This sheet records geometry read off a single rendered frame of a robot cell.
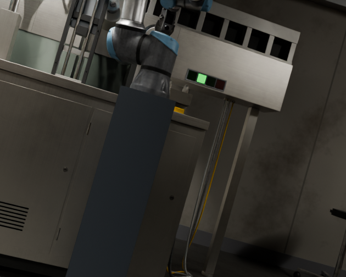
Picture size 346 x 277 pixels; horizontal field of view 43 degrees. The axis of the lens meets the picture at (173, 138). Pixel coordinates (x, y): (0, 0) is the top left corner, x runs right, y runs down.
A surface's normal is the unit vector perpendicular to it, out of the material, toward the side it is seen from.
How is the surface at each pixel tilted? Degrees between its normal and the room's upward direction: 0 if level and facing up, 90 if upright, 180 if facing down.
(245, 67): 90
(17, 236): 90
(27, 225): 90
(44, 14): 90
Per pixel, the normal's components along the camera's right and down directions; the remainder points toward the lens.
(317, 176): 0.05, 0.00
